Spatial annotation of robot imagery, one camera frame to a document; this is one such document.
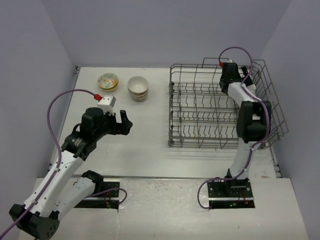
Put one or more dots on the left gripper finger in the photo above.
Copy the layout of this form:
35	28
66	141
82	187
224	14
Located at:
124	128
123	116

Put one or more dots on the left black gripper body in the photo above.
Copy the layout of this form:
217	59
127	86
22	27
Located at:
109	126

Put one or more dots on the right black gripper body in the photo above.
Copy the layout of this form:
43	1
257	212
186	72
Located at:
239	76

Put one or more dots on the beige bowl brown pattern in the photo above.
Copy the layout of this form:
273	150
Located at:
140	99

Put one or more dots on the beige bowl white flower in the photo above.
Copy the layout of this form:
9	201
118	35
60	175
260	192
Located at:
140	95

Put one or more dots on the yellow patterned bowl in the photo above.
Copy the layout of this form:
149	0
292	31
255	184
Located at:
109	86

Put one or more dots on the beige bowl orange flower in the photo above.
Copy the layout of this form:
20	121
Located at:
137	85

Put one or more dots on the white bowl green leaves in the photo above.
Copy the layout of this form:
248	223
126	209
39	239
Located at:
106	77

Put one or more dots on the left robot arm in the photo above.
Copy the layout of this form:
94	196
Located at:
40	215

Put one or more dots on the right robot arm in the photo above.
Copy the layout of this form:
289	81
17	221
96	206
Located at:
252	128

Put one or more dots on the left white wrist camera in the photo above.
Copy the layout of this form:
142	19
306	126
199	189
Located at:
106	104

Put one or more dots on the grey wire dish rack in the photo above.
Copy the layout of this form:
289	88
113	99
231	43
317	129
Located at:
202	116

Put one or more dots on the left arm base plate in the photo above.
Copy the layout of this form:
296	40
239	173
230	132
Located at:
109	200

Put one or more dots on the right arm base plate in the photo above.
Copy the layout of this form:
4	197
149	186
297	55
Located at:
231	194

